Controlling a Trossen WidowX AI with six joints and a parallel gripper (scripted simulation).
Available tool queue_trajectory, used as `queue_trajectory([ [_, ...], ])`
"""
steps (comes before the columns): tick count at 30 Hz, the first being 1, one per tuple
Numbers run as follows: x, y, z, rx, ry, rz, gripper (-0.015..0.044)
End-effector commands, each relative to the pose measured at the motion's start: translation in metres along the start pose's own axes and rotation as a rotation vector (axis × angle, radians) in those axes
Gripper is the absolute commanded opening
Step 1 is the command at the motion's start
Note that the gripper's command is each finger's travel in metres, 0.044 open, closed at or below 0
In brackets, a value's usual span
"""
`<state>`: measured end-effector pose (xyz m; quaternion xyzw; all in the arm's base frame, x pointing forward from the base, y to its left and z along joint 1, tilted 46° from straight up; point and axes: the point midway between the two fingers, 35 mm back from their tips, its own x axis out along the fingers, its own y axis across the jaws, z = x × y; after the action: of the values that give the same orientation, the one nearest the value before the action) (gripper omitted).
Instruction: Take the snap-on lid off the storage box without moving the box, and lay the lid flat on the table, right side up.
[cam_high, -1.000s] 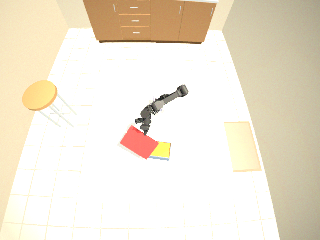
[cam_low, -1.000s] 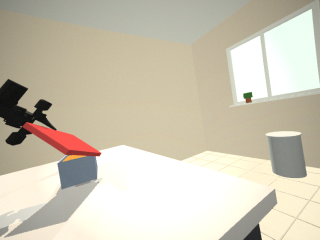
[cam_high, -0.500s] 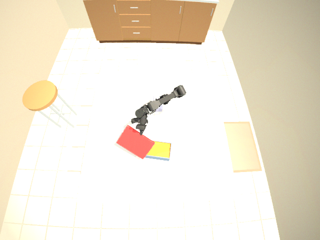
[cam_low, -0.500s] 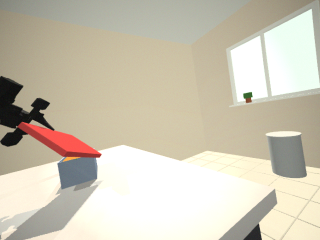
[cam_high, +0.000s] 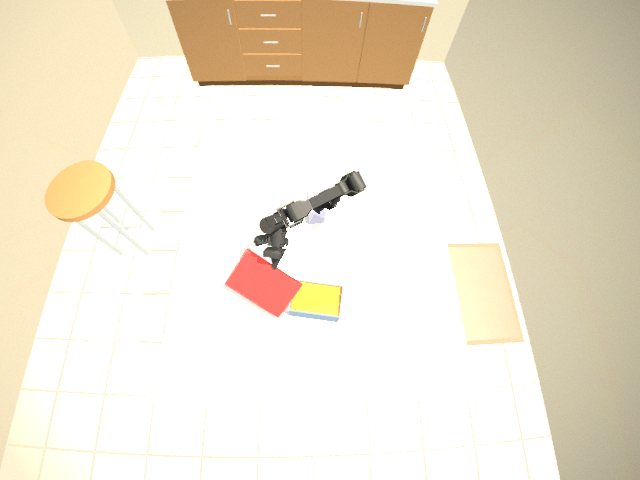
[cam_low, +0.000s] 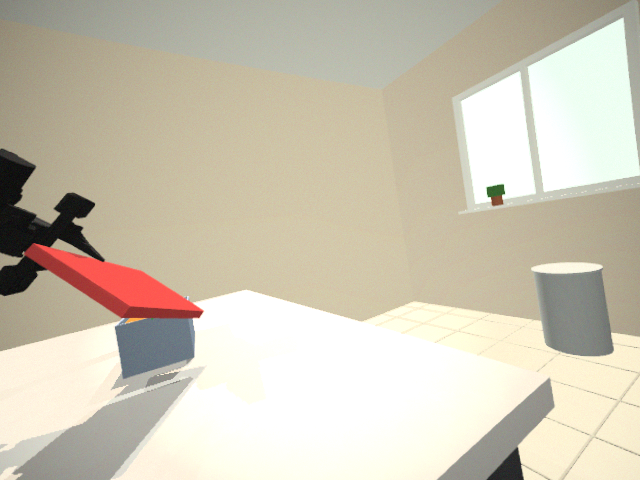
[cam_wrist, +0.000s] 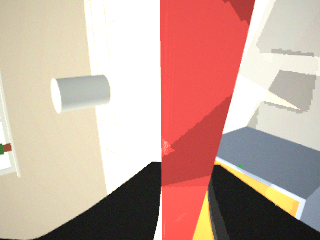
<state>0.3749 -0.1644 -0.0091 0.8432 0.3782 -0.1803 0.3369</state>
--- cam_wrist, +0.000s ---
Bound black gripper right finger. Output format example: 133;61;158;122
208;164;320;240

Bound grey open box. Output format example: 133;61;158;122
193;125;320;240

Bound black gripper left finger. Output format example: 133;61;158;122
29;161;161;240

